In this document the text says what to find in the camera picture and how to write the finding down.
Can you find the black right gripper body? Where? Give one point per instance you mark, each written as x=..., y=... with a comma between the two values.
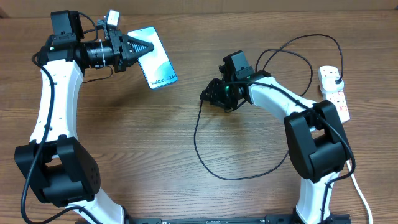
x=226, y=95

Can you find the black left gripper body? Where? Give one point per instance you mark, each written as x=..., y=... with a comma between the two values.
x=115, y=37

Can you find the blue Galaxy smartphone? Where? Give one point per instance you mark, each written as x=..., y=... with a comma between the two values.
x=156, y=66

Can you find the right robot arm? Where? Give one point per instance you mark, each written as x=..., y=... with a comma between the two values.
x=317, y=144

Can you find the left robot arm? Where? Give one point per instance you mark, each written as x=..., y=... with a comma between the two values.
x=56, y=167

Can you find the white charger plug adapter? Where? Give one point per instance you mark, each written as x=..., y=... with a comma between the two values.
x=330, y=85

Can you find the white power strip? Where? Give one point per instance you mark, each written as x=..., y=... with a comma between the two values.
x=337, y=98

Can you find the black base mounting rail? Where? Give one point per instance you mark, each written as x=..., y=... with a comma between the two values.
x=211, y=221

